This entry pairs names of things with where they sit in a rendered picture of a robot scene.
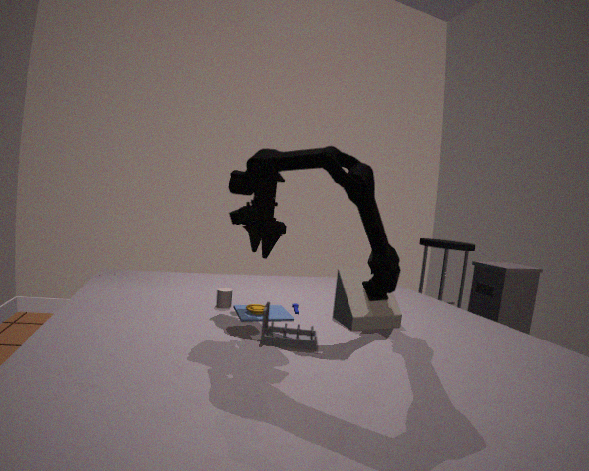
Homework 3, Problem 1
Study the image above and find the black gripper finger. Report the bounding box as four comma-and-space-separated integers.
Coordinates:
257, 232, 282, 259
243, 226, 261, 252

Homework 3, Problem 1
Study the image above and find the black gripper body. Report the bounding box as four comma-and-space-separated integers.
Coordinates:
242, 196, 286, 235

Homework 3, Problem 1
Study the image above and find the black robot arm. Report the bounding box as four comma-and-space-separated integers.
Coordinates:
229, 146, 400, 301

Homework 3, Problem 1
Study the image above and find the olive-gold round plate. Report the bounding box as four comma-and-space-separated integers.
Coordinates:
246, 304, 265, 315

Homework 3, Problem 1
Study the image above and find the grey dish rack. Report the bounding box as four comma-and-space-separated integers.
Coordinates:
261, 302, 318, 351

